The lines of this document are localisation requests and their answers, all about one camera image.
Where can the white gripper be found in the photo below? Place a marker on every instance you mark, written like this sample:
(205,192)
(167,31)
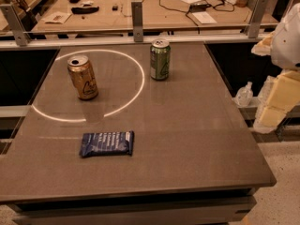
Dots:
(288,44)

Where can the green soda can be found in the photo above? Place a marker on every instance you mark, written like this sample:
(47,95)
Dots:
(160,53)

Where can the gold soda can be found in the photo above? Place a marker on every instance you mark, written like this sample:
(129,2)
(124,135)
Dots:
(83,77)

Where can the clear plastic bottle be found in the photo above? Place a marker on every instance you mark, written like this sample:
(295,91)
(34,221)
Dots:
(244,95)

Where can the white paper sheet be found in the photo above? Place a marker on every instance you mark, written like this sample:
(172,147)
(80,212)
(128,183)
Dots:
(204,18)

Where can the black power adapter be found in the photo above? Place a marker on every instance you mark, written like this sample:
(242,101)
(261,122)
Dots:
(199,7)

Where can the wooden background desk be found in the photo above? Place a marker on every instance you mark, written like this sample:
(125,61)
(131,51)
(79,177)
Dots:
(157,16)

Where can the small black object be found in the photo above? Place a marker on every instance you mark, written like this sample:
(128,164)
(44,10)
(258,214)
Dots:
(115,7)

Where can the blue snack packet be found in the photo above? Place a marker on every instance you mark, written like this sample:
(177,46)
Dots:
(107,144)

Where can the black tool on desk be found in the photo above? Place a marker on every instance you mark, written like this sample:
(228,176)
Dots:
(84,10)

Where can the white paper card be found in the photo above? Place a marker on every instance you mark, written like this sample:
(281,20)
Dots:
(57,17)

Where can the right metal bracket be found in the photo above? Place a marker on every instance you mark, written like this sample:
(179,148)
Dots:
(253,27)

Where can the metal bracket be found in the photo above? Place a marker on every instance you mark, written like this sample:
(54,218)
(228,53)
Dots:
(253,27)
(15,24)
(137,20)

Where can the middle metal bracket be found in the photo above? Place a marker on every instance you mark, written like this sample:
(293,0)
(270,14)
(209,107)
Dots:
(137,20)

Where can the metal rail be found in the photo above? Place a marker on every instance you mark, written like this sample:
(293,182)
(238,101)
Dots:
(44,44)

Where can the left metal bracket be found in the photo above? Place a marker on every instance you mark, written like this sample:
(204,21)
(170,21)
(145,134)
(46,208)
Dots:
(15,24)

